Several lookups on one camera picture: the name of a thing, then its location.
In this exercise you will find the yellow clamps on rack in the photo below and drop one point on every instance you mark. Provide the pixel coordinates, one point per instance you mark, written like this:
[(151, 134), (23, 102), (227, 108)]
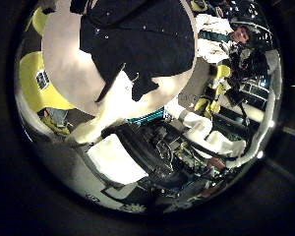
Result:
[(221, 87)]

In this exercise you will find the black piece of clothing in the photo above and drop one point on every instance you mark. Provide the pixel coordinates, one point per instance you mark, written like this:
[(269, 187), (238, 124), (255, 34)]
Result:
[(137, 36)]

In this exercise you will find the small yellow object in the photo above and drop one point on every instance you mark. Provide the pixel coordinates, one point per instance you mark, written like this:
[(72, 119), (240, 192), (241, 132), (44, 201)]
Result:
[(39, 20)]

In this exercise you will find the metal shelf rack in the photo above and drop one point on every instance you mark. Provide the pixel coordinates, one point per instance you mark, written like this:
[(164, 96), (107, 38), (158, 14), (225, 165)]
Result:
[(257, 91)]

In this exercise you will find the teal striped strip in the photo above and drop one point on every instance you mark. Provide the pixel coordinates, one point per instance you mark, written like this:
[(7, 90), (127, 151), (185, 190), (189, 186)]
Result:
[(147, 117)]

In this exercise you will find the person in white shirt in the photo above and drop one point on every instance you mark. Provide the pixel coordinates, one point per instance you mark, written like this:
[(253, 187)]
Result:
[(213, 36)]

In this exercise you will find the blue and yellow clutter pile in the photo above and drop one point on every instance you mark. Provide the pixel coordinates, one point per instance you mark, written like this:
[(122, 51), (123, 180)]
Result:
[(55, 119)]

